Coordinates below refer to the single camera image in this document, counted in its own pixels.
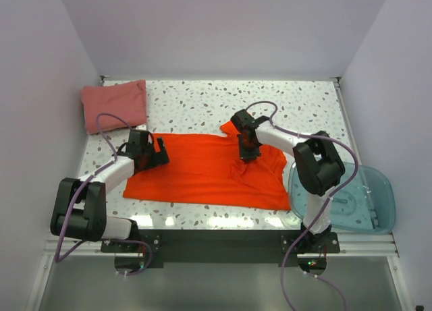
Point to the folded pink t shirt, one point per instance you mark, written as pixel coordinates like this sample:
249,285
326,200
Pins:
112,107

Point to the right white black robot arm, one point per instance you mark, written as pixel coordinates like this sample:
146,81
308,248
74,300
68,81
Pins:
318,164

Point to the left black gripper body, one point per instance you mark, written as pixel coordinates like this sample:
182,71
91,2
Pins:
153,159

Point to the clear blue plastic bin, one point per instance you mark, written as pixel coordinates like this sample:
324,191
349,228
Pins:
365,205

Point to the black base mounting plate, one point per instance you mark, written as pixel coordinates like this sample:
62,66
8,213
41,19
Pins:
202,246

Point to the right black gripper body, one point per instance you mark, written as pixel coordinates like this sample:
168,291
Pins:
248,151

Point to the orange t shirt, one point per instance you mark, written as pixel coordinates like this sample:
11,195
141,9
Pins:
207,169

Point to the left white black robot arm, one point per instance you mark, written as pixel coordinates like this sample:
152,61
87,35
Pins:
80,210

